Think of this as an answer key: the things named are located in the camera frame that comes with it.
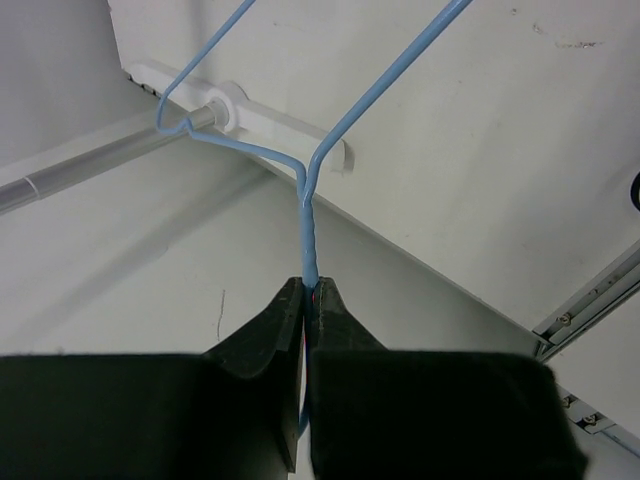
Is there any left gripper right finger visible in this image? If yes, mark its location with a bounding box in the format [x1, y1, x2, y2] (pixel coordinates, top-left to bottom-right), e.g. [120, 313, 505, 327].
[307, 277, 588, 479]

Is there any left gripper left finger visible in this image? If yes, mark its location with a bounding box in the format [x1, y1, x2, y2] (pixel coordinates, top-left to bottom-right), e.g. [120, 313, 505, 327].
[1, 277, 305, 479]

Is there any light blue wire hanger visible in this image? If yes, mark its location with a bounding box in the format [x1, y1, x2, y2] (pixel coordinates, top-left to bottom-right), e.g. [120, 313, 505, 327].
[154, 0, 476, 436]

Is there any white garment rack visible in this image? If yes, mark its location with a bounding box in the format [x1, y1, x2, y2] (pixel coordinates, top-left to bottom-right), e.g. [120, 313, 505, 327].
[1, 76, 327, 214]

